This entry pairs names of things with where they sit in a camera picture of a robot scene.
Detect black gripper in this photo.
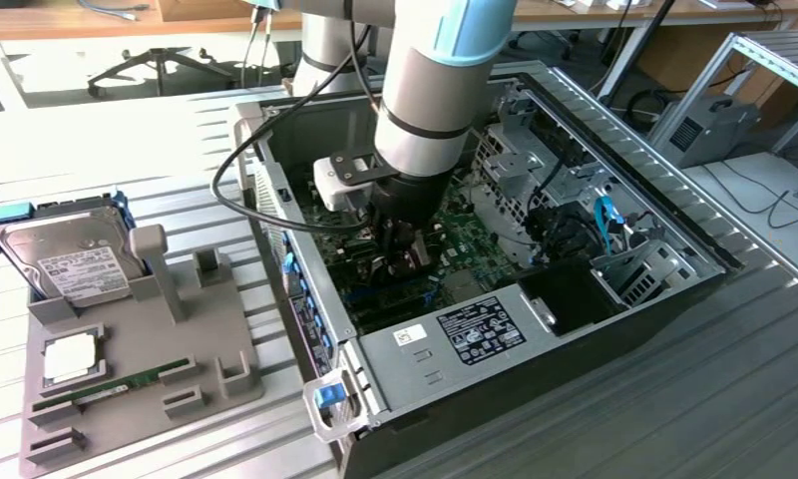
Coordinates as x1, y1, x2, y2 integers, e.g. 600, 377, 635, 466
364, 172, 454, 240

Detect graphics card with metal bracket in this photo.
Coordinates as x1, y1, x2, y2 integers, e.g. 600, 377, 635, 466
331, 239, 439, 300

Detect green motherboard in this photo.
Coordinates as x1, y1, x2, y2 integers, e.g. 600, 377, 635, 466
302, 164, 526, 335

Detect metal disk bay cage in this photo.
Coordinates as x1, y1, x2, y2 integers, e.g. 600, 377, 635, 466
467, 89, 623, 250

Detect square chipset heatsink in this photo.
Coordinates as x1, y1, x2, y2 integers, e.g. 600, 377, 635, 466
440, 272, 483, 303

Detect long black expansion slot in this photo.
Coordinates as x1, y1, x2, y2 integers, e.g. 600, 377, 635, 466
352, 293, 436, 323

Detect grey power supply unit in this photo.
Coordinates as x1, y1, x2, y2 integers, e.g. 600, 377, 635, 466
344, 286, 559, 418

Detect small perforated disk bay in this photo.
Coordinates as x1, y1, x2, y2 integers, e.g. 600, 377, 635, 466
587, 239, 690, 306

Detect black wheeled chair base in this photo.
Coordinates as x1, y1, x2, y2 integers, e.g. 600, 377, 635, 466
507, 28, 580, 62

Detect blue case latch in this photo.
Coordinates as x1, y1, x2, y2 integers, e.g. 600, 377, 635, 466
311, 381, 346, 406

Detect wooden desk white legs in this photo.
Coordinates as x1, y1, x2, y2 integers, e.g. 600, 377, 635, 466
510, 0, 798, 36

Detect open black PC case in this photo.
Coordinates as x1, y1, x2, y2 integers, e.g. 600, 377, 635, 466
228, 59, 746, 479

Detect black office chair base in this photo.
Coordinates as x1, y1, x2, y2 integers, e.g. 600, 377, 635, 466
84, 46, 235, 99

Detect grey controller box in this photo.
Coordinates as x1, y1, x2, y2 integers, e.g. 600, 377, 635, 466
663, 94, 763, 169

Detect silver hard disk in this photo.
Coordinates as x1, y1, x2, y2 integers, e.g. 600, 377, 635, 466
0, 207, 151, 308

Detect grey parts rack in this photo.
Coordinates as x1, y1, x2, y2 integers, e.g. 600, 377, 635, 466
16, 224, 266, 478

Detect green RAM stick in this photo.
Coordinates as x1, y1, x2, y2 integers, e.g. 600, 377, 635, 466
31, 359, 191, 409

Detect silver CPU chip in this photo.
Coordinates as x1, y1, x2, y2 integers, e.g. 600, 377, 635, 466
42, 333, 104, 385

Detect blue disk caddy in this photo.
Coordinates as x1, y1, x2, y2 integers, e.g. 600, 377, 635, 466
0, 191, 131, 300

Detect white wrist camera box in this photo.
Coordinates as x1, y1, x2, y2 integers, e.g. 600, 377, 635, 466
312, 149, 399, 215

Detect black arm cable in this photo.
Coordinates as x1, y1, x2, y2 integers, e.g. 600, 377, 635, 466
210, 22, 382, 237

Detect black wire bundle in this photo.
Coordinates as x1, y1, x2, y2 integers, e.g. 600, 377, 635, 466
522, 207, 603, 265

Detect blue SATA wire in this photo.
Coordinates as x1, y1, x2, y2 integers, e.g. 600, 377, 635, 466
591, 197, 630, 256

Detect aluminium profile frame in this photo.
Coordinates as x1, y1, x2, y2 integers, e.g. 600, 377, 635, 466
643, 27, 798, 161

